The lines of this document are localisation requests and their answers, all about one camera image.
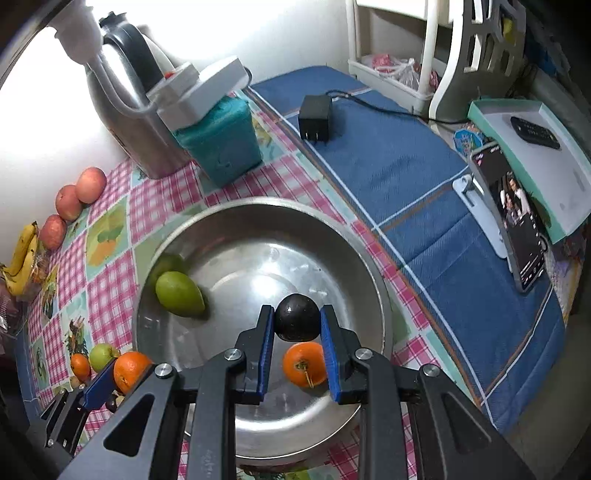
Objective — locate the yellow banana bunch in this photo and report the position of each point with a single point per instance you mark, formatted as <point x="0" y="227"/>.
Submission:
<point x="23" y="258"/>

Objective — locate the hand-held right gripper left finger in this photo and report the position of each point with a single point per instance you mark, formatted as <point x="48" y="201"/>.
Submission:
<point x="267" y="350"/>

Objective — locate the green mango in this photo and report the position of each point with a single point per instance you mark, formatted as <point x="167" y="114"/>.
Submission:
<point x="178" y="293"/>

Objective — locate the pink checkered tablecloth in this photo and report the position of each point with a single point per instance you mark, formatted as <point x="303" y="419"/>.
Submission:
<point x="111" y="286"/>

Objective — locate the black power adapter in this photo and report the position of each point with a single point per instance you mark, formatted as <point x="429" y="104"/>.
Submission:
<point x="315" y="117"/>

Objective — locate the teal plastic box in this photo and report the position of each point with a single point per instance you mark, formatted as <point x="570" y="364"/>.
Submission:
<point x="221" y="138"/>

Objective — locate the red apple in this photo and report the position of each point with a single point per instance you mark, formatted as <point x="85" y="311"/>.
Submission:
<point x="68" y="202"/>
<point x="91" y="184"/>
<point x="51" y="230"/>

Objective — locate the round colourful tin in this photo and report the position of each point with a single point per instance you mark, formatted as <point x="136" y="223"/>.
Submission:
<point x="468" y="141"/>

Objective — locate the white phone stand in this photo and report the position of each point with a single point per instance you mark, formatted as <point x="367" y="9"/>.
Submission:
<point x="464" y="187"/>

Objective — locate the teal rimmed box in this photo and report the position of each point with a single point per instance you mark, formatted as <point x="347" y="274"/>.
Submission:
<point x="545" y="170"/>

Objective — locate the large orange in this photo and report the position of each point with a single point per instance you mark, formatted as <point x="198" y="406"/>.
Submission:
<point x="131" y="371"/>

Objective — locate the plastic bag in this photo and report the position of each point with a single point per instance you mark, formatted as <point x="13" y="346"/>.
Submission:
<point x="392" y="67"/>

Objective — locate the stainless steel kettle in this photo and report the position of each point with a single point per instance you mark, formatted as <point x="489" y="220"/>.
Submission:
<point x="134" y="134"/>

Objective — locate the clear plastic fruit pack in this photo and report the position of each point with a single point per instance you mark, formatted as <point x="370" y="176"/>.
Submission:
<point x="40" y="270"/>

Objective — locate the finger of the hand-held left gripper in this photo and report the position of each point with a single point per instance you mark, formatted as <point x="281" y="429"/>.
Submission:
<point x="99" y="385"/>

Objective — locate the white storage rack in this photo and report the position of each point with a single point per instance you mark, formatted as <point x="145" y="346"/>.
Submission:
<point x="431" y="46"/>

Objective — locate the dark plum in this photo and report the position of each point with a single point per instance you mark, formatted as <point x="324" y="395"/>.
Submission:
<point x="298" y="318"/>

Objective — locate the small orange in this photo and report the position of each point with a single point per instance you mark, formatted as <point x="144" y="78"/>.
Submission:
<point x="302" y="362"/>

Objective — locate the white cutout plastic panel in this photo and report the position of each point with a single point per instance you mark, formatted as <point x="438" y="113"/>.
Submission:
<point x="461" y="69"/>

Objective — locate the stainless steel bowl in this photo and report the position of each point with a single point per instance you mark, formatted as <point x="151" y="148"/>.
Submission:
<point x="258" y="258"/>

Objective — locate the small tangerine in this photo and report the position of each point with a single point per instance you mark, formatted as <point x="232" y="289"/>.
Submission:
<point x="81" y="367"/>

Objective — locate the smartphone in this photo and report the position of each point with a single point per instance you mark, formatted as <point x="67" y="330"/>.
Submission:
<point x="517" y="221"/>

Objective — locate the green apple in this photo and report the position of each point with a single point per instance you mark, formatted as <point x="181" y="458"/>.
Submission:
<point x="101" y="357"/>

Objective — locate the black remote control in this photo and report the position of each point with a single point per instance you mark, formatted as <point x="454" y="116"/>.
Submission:
<point x="535" y="133"/>

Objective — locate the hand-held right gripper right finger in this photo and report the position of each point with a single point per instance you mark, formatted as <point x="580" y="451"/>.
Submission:
<point x="330" y="355"/>

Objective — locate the blue cloth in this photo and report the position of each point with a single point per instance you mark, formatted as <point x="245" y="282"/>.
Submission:
<point x="406" y="184"/>

